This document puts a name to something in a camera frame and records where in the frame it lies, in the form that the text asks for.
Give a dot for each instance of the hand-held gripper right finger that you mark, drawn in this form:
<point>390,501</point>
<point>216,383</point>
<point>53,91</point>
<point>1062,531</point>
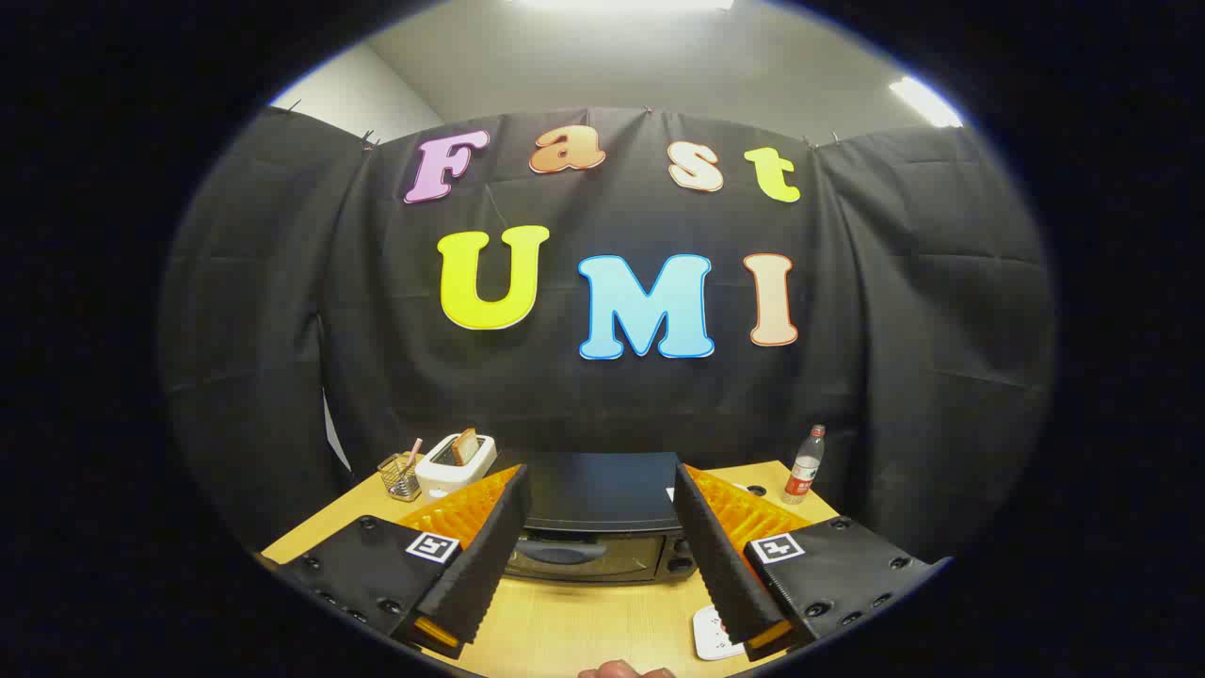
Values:
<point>720,556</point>

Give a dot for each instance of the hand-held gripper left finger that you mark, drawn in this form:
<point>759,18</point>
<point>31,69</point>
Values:
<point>490,556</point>

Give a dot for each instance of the white square plate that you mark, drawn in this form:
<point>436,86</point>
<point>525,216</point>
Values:
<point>708,636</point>

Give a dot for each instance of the black toaster oven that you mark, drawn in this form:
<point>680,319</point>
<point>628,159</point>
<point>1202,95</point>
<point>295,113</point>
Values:
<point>602,490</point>

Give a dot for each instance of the white bread toaster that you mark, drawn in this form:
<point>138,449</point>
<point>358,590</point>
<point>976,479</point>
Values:
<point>442,478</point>

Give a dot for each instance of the brown bread slice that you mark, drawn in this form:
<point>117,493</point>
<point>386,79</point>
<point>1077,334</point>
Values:
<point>465,446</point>

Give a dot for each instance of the red label water bottle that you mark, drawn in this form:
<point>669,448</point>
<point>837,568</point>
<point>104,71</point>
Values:
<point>803,471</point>

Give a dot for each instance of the pink stick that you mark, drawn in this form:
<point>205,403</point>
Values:
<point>413,454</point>

